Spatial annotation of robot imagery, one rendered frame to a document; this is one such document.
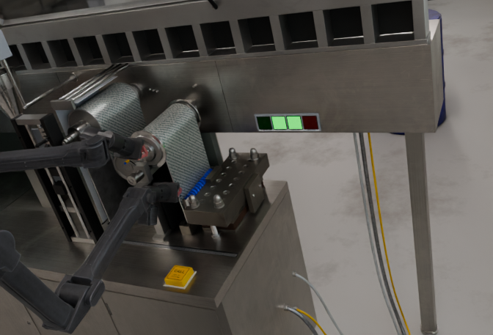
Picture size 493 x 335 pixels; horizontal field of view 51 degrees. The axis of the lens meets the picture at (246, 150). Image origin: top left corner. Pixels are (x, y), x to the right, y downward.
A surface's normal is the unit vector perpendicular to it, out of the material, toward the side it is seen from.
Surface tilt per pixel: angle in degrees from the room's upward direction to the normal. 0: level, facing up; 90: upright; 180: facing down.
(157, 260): 0
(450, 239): 0
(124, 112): 92
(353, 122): 90
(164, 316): 90
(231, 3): 90
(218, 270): 0
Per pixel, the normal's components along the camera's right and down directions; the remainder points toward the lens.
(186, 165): 0.89, 0.02
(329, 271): -0.21, -0.86
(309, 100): -0.40, 0.51
